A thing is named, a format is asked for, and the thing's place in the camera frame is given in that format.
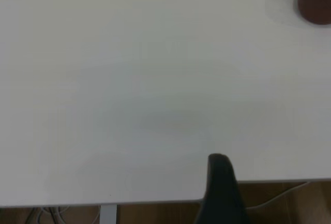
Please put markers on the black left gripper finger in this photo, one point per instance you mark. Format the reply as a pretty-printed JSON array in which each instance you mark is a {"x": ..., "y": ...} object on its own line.
[{"x": 222, "y": 198}]

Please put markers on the white table leg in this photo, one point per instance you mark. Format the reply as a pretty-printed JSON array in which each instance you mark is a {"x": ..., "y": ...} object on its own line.
[{"x": 108, "y": 215}]

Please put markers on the red ceramic mug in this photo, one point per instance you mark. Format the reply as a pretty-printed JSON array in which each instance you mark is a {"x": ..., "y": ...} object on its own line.
[{"x": 316, "y": 4}]

